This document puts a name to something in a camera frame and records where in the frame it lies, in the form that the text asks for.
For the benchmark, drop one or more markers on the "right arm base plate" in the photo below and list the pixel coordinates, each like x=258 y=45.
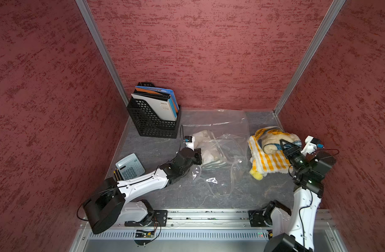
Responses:
x=260 y=218

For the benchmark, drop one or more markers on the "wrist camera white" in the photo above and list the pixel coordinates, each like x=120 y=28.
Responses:
x=311 y=145
x=189 y=142

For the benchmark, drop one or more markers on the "white booklet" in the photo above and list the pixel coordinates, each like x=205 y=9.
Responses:
x=161 y=106

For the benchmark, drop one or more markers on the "cream green striped blanket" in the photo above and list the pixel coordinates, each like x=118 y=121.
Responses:
x=212 y=155

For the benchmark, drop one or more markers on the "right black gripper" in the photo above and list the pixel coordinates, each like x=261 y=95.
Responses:
x=289 y=150

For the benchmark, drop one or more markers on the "orange folder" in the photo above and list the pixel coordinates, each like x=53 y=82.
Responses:
x=152 y=92

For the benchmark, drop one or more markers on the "blue folder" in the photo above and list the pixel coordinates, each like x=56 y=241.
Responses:
x=156 y=90

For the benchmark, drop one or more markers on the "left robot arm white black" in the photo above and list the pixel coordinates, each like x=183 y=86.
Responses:
x=112 y=202

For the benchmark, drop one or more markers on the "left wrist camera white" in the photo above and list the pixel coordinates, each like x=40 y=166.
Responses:
x=189 y=142

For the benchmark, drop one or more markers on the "clear plastic vacuum bag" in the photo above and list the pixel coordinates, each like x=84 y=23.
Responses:
x=222 y=136

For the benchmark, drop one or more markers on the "grey desk calculator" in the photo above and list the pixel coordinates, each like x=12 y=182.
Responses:
x=129 y=167

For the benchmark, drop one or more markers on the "left corner aluminium profile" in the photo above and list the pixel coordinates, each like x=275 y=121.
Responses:
x=98 y=39

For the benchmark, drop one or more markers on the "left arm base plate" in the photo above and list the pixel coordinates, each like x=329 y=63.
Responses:
x=159 y=218

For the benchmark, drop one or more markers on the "corner aluminium profile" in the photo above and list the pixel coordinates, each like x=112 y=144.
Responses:
x=321 y=32
x=98 y=39

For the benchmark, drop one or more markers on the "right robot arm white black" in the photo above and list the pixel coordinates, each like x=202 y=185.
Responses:
x=292 y=230

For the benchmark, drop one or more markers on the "aluminium front rail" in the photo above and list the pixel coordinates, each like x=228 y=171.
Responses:
x=222 y=219

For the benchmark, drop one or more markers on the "orange white checkered blanket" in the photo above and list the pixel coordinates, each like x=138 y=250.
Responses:
x=262 y=163

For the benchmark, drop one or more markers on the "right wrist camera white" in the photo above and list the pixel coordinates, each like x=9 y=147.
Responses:
x=311 y=145

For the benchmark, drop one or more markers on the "black mesh file holder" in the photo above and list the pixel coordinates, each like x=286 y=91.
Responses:
x=147 y=122

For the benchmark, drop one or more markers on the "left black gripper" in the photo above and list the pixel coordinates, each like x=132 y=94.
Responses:
x=197 y=155

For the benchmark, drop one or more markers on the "right corner aluminium profile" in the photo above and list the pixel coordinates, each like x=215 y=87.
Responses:
x=321 y=32

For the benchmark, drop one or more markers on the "beige orange blue patterned blanket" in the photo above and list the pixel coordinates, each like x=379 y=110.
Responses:
x=271 y=137

